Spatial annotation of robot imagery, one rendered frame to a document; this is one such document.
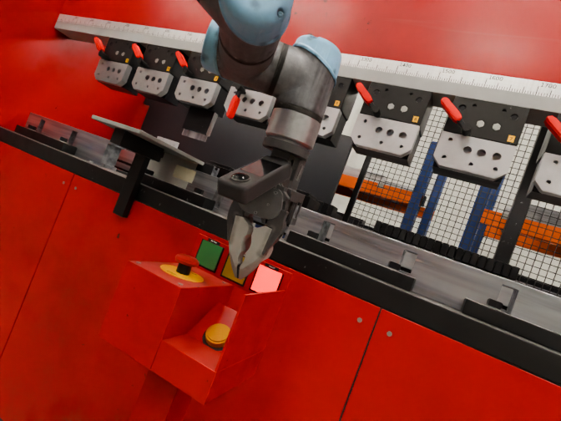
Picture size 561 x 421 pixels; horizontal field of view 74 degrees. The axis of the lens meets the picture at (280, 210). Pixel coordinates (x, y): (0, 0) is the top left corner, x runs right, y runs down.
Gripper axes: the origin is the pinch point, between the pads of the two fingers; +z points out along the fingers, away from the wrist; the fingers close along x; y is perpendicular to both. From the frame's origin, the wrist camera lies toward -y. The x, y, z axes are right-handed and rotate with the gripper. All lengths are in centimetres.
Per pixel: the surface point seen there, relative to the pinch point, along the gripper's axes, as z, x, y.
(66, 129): -9, 107, 45
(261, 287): 3.5, -0.7, 9.3
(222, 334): 9.9, -0.7, 0.3
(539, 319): -6, -46, 37
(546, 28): -64, -30, 42
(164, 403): 22.0, 3.4, -2.6
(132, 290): 7.5, 12.2, -6.3
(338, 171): -28, 18, 96
